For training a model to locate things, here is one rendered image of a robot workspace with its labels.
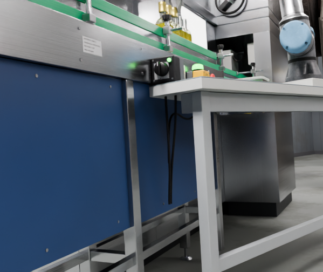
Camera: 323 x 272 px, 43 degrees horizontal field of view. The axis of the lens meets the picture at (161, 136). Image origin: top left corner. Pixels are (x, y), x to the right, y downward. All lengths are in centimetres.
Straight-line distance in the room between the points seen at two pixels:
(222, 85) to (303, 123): 783
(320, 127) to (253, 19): 660
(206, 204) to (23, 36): 70
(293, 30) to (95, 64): 91
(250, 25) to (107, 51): 190
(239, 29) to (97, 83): 194
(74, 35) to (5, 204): 42
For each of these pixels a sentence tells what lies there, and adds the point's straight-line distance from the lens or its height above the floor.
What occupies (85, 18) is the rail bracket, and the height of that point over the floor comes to 89.
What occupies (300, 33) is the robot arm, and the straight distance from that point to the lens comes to 171.
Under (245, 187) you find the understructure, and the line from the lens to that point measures 286.
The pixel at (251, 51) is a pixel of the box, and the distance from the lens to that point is 297.
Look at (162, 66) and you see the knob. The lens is 126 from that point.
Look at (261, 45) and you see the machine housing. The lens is 285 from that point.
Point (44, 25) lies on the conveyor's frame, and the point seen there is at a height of 84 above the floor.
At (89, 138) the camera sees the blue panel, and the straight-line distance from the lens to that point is 103.
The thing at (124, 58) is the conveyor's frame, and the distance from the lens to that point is 117.
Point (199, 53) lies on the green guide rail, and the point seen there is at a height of 93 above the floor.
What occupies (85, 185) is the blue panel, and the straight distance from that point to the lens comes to 101.
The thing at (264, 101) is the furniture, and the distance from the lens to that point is 150.
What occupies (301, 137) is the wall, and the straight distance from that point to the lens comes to 893.
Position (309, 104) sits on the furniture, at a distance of 179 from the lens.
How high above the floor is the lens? 59
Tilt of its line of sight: level
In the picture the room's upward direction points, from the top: 3 degrees counter-clockwise
